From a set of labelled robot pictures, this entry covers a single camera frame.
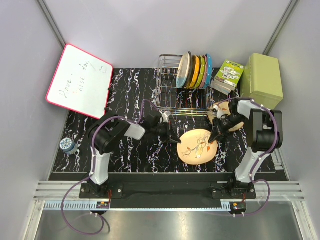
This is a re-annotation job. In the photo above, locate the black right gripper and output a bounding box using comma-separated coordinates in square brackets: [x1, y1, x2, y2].
[208, 113, 245, 145]

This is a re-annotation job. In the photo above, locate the beige leaf plate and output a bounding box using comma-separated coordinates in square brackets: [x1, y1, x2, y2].
[207, 102, 231, 125]

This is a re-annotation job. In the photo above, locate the beige bird plate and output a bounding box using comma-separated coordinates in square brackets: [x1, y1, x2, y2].
[177, 129, 218, 165]

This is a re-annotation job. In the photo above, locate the cream and blue plate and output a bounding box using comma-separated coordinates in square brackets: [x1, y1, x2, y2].
[176, 51, 192, 88]

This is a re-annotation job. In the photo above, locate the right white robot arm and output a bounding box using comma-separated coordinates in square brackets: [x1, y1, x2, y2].
[208, 97, 283, 199]

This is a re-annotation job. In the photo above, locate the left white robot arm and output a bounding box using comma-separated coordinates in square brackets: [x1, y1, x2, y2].
[87, 110, 182, 198]

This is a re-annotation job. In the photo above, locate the pink plate in rack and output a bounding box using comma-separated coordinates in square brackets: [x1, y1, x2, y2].
[200, 54, 209, 89]

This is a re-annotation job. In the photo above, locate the green plate in rack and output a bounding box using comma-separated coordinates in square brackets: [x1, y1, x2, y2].
[194, 55, 206, 89]

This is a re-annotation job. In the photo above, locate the blue plate in rack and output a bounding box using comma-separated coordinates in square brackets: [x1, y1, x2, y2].
[204, 53, 213, 88]

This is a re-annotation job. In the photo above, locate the yellow plate in rack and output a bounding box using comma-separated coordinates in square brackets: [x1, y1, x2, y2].
[189, 55, 200, 89]

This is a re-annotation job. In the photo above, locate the green cover book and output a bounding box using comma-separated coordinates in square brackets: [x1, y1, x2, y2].
[212, 59, 245, 95]

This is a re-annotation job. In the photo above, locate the black marble pattern mat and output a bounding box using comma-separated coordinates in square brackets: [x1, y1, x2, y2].
[51, 68, 247, 177]

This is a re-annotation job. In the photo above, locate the black base bar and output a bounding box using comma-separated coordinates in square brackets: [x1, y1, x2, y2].
[79, 173, 257, 200]

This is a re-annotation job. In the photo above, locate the green metal tin box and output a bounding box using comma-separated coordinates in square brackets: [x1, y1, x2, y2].
[239, 53, 284, 110]

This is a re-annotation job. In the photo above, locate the right small circuit board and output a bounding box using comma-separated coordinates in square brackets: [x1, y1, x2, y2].
[231, 201, 247, 213]

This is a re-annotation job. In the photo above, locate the small circuit board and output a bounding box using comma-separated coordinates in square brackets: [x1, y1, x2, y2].
[231, 201, 247, 213]
[96, 201, 111, 209]

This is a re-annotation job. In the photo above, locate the left small circuit board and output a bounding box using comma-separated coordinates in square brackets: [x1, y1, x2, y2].
[96, 201, 111, 209]

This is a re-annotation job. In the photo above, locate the pink-framed whiteboard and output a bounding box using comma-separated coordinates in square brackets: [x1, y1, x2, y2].
[46, 44, 113, 119]

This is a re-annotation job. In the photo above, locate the blue patterned bottle cap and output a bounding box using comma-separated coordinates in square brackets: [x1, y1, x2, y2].
[59, 137, 78, 155]

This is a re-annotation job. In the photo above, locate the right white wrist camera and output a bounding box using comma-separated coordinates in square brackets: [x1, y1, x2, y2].
[212, 105, 228, 120]

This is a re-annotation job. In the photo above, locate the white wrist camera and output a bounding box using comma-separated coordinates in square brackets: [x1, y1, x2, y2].
[161, 111, 171, 123]
[212, 105, 228, 120]

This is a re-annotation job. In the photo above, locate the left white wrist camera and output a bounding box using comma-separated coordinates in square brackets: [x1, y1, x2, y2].
[161, 111, 171, 123]

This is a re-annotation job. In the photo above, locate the metal wire dish rack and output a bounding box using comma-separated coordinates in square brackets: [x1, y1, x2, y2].
[155, 54, 215, 117]

